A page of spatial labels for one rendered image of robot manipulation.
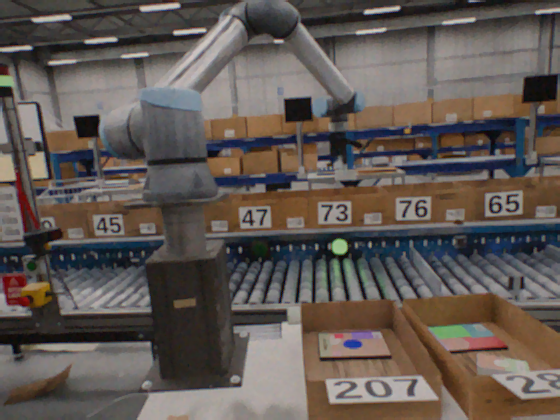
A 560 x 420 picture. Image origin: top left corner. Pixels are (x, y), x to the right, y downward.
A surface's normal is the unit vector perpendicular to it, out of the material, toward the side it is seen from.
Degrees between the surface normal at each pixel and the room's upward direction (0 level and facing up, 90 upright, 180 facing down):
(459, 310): 89
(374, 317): 89
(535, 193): 90
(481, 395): 91
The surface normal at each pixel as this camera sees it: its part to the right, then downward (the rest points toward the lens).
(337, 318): -0.04, 0.18
